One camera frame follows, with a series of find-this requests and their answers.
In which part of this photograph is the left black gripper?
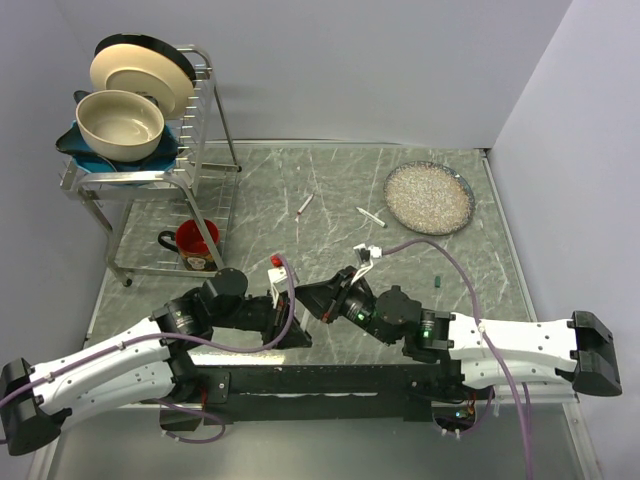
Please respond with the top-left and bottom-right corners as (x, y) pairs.
(211, 282), (312, 345)

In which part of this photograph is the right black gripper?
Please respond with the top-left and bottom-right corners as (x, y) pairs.
(291, 270), (393, 349)

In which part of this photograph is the green white marker pen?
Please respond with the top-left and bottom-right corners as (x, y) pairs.
(356, 207), (387, 228)

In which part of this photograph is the yellow white marker pen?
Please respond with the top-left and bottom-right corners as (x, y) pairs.
(300, 309), (310, 330)

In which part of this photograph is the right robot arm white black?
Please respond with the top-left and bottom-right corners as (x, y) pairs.
(295, 267), (622, 398)

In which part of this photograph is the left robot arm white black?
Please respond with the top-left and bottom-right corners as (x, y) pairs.
(1, 268), (312, 456)

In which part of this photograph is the red white marker pen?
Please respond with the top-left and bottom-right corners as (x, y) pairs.
(296, 193), (315, 216)

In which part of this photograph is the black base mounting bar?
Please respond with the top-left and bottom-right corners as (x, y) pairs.
(167, 362), (492, 424)

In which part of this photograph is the speckled plate dark rim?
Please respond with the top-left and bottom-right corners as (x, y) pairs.
(383, 161), (476, 236)

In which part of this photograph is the red black mug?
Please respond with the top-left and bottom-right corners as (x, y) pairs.
(157, 219), (217, 272)

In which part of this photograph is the metal dish rack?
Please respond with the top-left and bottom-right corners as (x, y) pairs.
(60, 44), (241, 286)

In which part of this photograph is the blue dish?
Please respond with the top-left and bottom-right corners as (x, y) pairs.
(55, 90), (180, 173)

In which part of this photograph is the beige bowl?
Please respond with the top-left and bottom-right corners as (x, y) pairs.
(75, 90), (165, 162)

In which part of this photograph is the beige plate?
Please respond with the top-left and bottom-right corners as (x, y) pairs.
(90, 44), (195, 120)

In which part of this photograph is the black plate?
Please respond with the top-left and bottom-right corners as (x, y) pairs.
(94, 33), (197, 83)

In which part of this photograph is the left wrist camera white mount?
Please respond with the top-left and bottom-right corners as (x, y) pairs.
(268, 255), (288, 305)

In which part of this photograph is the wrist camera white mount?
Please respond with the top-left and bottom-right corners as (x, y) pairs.
(352, 243), (383, 283)
(268, 255), (288, 305)

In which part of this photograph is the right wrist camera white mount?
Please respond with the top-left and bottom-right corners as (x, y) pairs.
(352, 243), (383, 283)

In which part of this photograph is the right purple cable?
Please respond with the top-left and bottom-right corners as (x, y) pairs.
(377, 238), (536, 480)

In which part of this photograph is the aluminium rail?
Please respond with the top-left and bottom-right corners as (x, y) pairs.
(408, 382), (579, 407)

